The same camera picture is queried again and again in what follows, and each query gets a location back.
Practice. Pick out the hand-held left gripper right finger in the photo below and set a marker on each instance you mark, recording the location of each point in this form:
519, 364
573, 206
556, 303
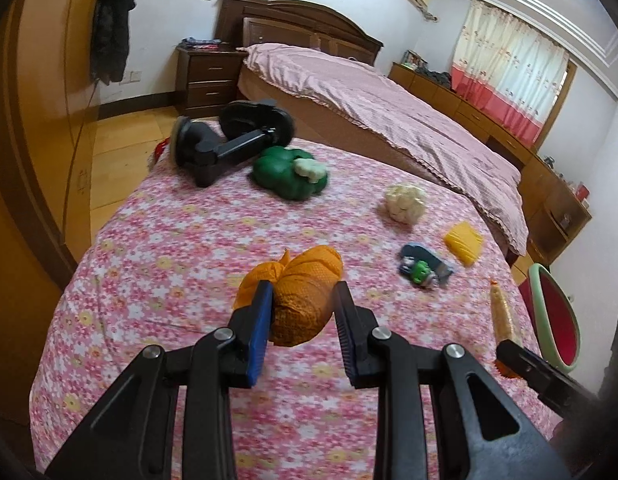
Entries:
345, 332

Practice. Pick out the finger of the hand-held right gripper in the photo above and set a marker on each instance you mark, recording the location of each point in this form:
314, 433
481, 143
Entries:
534, 367

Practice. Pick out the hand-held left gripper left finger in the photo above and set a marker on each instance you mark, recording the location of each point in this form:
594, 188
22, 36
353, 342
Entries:
259, 332

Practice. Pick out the red green chair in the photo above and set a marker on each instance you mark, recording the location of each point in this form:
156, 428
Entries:
564, 320

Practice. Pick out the orange transparent wrapper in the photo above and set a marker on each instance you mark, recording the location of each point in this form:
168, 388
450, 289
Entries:
503, 315

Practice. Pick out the blue green toy packet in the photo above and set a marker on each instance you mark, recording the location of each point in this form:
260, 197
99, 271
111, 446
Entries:
421, 265

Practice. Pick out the pink floral cloth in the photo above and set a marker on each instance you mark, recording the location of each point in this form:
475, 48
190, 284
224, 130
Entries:
164, 260

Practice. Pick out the green vegetable toy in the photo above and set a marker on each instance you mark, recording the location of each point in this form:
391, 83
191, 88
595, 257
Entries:
284, 175

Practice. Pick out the long wooden cabinet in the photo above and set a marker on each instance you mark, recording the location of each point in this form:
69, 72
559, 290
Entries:
549, 195

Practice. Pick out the red container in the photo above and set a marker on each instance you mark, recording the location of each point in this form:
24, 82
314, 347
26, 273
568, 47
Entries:
582, 194

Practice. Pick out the red white object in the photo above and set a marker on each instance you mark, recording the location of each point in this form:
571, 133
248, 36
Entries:
159, 152

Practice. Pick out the bed with pink cover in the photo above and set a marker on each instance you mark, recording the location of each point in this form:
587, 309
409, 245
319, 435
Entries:
389, 110

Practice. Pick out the dark wooden nightstand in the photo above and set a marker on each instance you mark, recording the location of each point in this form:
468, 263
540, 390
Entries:
209, 80

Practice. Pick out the black bag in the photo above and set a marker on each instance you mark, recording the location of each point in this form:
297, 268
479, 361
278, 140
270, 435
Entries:
440, 78

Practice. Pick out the folded clothes on nightstand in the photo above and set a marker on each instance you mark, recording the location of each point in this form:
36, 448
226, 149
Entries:
201, 43

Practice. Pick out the white and red curtain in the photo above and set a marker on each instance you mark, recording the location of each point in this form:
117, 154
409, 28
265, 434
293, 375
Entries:
509, 70

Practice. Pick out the dark wooden headboard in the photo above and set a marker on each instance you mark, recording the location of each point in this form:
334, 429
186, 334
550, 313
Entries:
289, 20

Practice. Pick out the black hanging coat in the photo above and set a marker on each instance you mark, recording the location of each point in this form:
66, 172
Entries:
111, 25

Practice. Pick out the black suction mount holder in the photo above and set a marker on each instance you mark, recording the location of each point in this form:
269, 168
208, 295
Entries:
224, 150

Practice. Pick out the small photo frame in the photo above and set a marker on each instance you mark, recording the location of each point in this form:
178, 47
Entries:
414, 60

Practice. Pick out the white wall socket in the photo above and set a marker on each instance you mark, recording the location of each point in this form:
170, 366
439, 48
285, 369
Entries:
130, 76

